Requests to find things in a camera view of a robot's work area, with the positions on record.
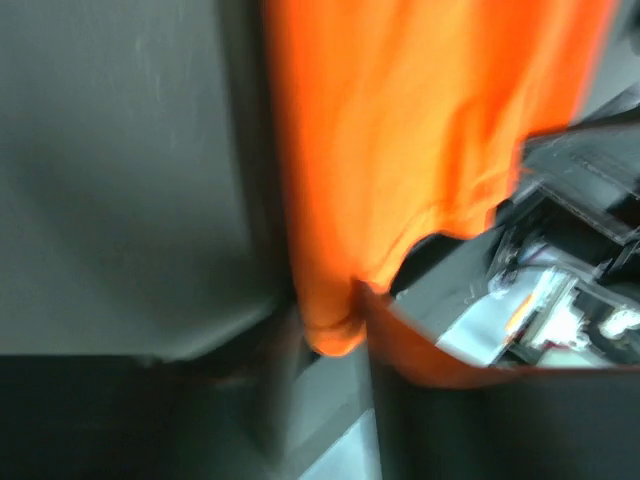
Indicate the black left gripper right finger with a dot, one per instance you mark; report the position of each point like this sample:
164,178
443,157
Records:
438,417

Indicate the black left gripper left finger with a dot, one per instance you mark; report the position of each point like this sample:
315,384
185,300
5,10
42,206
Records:
223,415

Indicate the orange t shirt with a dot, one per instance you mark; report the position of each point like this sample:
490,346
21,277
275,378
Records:
402,119

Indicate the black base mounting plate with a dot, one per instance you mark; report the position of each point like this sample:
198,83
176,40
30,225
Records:
555,282

